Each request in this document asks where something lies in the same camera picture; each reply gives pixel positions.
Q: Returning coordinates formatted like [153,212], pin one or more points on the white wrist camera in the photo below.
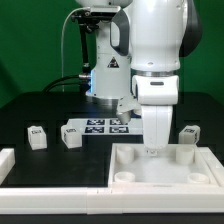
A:
[155,90]

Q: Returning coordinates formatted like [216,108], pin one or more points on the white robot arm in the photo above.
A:
[139,44]

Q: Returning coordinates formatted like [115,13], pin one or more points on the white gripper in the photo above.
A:
[156,122]

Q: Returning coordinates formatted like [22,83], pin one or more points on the white square tabletop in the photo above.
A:
[176,165]

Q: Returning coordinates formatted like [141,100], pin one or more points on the black camera on stand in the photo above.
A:
[87,33]

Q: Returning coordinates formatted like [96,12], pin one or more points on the AprilTag base sheet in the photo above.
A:
[105,126]

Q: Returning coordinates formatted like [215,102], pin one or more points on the white U-shaped obstacle fence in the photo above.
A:
[119,198]

